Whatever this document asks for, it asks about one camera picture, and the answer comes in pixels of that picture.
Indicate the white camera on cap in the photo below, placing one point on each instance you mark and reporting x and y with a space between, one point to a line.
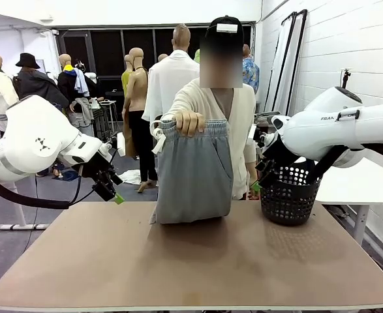
227 27

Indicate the person's left hand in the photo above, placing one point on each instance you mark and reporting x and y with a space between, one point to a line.
254 196

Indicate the black framed reflector panel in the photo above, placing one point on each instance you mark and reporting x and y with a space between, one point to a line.
298 65
281 65

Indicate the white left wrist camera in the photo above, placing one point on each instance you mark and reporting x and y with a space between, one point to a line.
121 143

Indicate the black bucket hat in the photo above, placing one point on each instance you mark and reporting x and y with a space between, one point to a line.
27 61

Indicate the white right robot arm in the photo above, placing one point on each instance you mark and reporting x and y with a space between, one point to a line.
325 130

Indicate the small ironing table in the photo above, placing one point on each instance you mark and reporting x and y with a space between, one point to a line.
108 104

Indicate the black cap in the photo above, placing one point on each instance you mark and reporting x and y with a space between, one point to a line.
225 37

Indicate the bare mannequin head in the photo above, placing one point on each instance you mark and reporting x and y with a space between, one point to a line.
162 57

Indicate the grey hanging garment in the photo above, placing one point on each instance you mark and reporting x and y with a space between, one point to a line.
83 112

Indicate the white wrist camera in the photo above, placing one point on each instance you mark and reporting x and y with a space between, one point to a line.
252 133
121 143

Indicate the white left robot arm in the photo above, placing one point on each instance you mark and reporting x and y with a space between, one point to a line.
31 140

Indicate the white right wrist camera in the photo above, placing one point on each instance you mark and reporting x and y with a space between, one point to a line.
252 133

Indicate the white cloth on floor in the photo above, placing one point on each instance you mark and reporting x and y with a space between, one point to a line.
130 177

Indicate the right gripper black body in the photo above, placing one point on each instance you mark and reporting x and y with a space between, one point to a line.
267 172

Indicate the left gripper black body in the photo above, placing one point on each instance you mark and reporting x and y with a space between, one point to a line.
104 182

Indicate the person's right forearm cream sleeve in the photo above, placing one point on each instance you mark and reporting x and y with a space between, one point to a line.
181 102

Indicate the white security camera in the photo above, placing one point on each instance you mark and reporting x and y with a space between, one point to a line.
55 31

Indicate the mannequin in yellow-green top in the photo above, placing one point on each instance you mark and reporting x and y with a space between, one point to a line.
126 78

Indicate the mannequin in dark coat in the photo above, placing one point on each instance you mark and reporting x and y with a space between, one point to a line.
36 84

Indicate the mannequin black jacket yellow collar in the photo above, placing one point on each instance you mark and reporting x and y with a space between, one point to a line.
66 81

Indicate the white clothes iron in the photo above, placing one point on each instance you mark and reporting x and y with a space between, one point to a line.
95 103

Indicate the light blue draped shirt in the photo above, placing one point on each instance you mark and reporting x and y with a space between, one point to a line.
81 83

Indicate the person's torso cream cardigan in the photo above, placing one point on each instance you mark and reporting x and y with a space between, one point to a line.
243 107

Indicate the person's left forearm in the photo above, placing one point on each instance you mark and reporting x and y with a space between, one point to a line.
251 169

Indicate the grey training pants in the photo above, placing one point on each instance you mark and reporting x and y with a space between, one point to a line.
194 179

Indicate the tripod head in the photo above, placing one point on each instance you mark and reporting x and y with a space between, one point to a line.
346 75

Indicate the person's right hand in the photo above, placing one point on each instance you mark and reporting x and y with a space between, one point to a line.
191 124

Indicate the black perforated plastic basket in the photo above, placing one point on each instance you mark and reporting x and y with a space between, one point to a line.
289 208

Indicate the tan mannequin black trousers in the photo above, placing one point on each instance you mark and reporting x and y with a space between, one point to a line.
137 114

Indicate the mannequin with green hood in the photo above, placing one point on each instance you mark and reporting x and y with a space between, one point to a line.
197 55

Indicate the mannequin in white shirt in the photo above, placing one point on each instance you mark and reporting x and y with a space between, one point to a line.
168 78

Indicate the mannequin in blue floral shirt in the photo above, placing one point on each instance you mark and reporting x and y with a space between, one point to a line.
251 75

